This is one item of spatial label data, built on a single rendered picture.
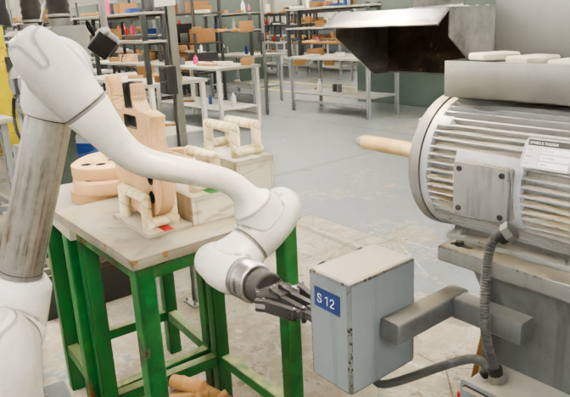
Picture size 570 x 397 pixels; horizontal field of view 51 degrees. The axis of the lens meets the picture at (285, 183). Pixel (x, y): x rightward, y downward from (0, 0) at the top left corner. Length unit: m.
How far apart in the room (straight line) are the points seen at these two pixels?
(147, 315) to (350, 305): 0.86
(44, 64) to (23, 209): 0.37
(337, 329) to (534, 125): 0.45
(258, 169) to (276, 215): 0.55
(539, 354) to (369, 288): 0.30
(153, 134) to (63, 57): 0.55
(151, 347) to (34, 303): 0.40
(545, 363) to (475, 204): 0.28
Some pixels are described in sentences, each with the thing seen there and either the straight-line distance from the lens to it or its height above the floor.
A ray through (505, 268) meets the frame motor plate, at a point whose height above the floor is 1.12.
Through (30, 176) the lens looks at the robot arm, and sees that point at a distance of 1.42.
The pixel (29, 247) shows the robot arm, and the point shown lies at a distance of 1.47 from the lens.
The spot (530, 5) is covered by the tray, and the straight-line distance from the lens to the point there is 1.17.
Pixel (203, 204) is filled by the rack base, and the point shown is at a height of 0.99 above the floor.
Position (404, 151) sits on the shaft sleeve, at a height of 1.25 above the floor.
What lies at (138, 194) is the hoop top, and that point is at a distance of 1.80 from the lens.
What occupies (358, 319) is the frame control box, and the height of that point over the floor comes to 1.05.
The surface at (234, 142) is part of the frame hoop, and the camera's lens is 1.90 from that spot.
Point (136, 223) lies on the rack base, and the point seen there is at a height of 0.94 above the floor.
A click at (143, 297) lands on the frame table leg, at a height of 0.82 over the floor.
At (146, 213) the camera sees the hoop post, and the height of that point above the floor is 1.00.
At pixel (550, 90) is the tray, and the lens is 0.99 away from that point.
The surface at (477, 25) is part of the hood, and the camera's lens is 1.22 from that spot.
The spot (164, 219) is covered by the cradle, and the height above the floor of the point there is 0.97.
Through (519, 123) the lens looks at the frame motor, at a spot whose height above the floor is 1.34.
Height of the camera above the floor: 1.52
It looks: 15 degrees down
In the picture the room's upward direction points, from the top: 3 degrees counter-clockwise
